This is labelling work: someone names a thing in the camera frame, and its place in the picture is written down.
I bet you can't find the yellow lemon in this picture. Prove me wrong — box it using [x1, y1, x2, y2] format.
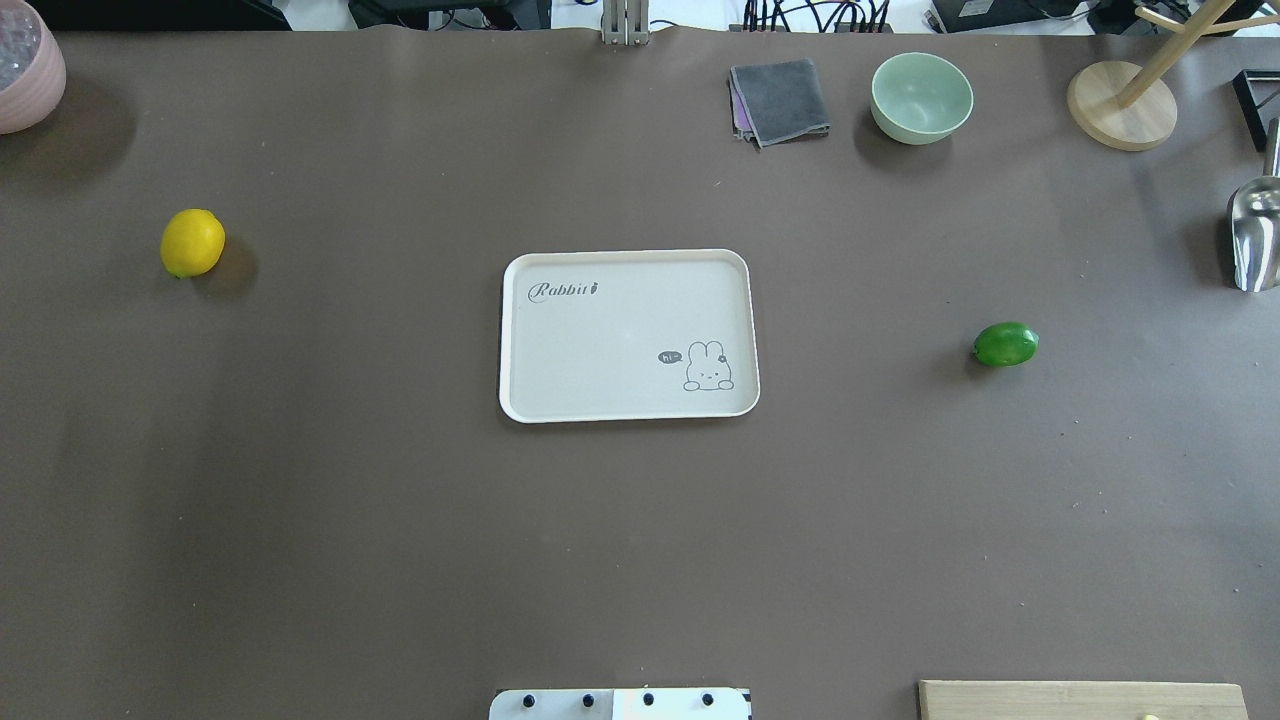
[160, 208, 227, 278]

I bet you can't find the cream rabbit tray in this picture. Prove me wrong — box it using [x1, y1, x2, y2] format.
[498, 249, 762, 424]

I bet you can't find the black glass rack tray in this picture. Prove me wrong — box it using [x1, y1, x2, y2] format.
[1231, 69, 1279, 152]

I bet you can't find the grey folded cloth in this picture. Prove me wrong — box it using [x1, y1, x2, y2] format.
[728, 58, 831, 149]

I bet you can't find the green lime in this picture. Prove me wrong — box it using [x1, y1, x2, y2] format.
[972, 322, 1041, 366]

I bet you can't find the mint green bowl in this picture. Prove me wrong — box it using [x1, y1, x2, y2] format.
[870, 53, 975, 146]

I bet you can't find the wooden cutting board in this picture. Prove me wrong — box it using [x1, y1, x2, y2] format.
[918, 680, 1249, 719]

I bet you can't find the wooden mug tree stand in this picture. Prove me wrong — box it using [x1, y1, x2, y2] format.
[1068, 1, 1279, 152]

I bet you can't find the metal scoop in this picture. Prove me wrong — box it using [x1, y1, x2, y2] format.
[1229, 118, 1279, 293]

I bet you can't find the pink bowl with ice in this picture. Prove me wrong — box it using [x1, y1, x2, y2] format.
[1, 1, 67, 135]

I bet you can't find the aluminium frame post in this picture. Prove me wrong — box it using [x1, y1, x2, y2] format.
[600, 0, 650, 46]

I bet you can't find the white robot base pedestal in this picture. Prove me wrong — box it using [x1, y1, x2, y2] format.
[488, 687, 753, 719]

